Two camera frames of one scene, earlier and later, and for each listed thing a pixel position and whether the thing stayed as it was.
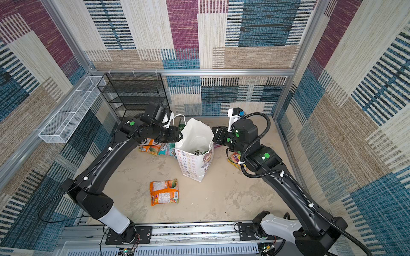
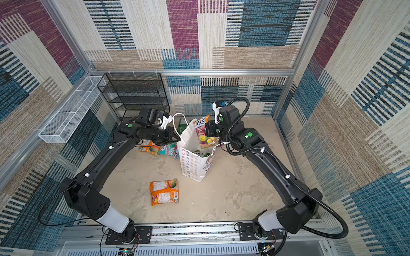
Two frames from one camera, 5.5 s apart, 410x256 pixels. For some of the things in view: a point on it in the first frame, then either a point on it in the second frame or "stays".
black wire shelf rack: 128,93 stays
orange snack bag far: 150,145 stays
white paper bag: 195,151 stays
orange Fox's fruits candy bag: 236,157 → 199,125
